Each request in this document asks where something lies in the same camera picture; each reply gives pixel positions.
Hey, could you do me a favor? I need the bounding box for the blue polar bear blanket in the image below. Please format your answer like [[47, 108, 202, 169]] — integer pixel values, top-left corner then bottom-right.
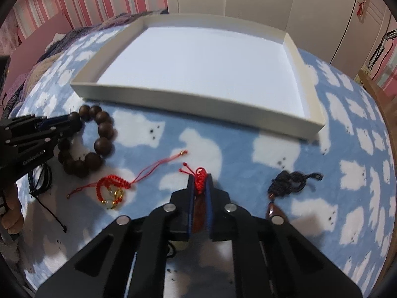
[[13, 26, 397, 298]]

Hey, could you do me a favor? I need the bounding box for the white wardrobe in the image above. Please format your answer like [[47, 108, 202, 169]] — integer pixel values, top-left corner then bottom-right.
[[167, 0, 396, 78]]

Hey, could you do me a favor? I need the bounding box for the person's left hand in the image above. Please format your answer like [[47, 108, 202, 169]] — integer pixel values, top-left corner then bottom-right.
[[1, 184, 24, 235]]

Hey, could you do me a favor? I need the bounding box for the white shallow cardboard tray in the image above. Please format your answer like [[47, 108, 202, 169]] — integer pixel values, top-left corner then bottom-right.
[[71, 14, 325, 139]]

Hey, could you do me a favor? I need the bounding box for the striped purple quilt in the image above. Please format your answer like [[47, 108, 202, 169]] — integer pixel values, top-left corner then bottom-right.
[[1, 9, 168, 118]]

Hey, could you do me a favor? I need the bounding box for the brown teardrop pendant black cord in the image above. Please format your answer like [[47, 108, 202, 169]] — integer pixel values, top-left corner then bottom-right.
[[265, 171, 324, 224]]

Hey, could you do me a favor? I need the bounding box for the wooden side desk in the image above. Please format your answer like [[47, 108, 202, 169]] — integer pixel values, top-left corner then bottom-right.
[[358, 69, 396, 153]]

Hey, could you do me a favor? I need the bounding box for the black braided leather bracelet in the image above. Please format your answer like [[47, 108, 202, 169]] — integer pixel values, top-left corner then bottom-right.
[[28, 162, 69, 234]]

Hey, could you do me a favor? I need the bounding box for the pink headboard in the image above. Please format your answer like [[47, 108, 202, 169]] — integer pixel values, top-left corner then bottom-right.
[[1, 13, 72, 95]]

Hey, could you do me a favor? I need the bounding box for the silver desk lamp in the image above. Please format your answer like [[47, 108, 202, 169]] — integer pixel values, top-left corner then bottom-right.
[[367, 29, 397, 71]]

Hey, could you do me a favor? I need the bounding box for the red knot amber pendant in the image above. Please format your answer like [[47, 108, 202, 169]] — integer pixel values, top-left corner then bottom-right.
[[179, 162, 208, 233]]

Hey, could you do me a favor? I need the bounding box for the dark wooden bead bracelet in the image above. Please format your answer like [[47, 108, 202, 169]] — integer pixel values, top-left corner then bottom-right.
[[57, 104, 117, 178]]

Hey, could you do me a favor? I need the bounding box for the red string charm bracelet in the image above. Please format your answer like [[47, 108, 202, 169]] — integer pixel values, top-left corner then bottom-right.
[[66, 150, 189, 211]]

